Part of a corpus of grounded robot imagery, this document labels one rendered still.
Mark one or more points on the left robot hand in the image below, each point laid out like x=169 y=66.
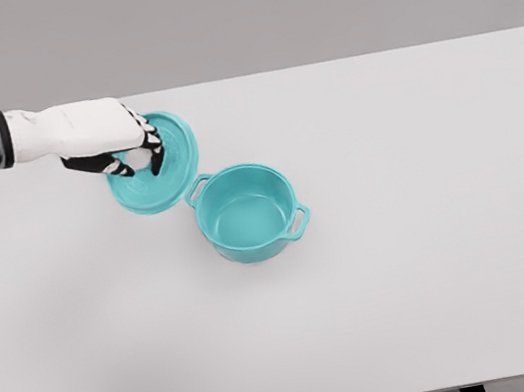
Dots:
x=95 y=126

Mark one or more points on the teal pot lid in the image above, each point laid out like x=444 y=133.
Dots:
x=159 y=186

